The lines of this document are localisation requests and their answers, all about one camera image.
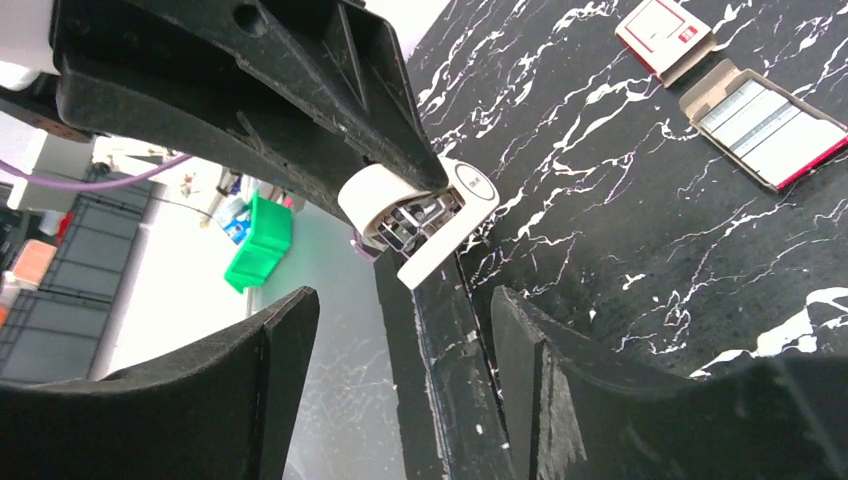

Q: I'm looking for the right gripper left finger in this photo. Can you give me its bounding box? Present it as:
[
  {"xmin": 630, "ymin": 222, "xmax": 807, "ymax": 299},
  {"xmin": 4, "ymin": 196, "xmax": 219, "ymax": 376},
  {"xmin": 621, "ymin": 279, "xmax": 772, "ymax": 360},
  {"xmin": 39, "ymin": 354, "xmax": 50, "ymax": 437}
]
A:
[{"xmin": 1, "ymin": 287, "xmax": 320, "ymax": 479}]

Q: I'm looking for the silver staple strip tray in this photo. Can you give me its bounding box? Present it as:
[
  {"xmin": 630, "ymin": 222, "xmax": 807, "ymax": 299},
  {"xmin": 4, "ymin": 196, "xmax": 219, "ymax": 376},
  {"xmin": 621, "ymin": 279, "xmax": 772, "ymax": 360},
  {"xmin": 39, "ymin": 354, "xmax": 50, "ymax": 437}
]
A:
[{"xmin": 679, "ymin": 60, "xmax": 847, "ymax": 192}]

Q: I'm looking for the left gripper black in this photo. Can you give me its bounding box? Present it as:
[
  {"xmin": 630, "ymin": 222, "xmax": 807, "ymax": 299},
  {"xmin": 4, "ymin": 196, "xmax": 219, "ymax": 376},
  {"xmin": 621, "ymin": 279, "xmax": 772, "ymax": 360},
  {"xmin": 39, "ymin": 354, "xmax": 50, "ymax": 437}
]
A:
[{"xmin": 0, "ymin": 0, "xmax": 94, "ymax": 144}]

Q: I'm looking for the green plastic bin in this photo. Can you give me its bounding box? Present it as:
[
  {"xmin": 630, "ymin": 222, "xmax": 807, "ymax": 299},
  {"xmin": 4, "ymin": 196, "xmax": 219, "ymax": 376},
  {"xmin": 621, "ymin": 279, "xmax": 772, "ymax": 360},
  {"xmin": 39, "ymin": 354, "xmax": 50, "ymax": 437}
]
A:
[{"xmin": 220, "ymin": 192, "xmax": 293, "ymax": 293}]

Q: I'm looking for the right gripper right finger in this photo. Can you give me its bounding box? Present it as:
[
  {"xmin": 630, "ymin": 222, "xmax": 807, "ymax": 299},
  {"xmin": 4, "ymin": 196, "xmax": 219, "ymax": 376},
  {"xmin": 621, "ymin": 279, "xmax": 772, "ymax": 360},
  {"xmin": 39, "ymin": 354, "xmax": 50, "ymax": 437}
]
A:
[{"xmin": 490, "ymin": 286, "xmax": 847, "ymax": 479}]

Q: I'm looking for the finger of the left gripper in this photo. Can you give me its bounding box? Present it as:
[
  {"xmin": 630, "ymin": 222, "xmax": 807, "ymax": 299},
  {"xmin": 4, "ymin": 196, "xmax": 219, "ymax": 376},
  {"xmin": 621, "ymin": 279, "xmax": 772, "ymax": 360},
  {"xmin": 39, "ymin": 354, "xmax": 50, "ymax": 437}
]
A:
[{"xmin": 50, "ymin": 0, "xmax": 448, "ymax": 216}]

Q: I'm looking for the red white staple box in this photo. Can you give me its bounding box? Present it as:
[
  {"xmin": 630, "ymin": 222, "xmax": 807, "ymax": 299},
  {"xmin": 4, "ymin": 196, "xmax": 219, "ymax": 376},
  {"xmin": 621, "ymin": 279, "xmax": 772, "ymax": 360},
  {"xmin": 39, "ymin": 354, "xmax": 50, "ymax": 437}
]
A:
[{"xmin": 614, "ymin": 0, "xmax": 716, "ymax": 89}]

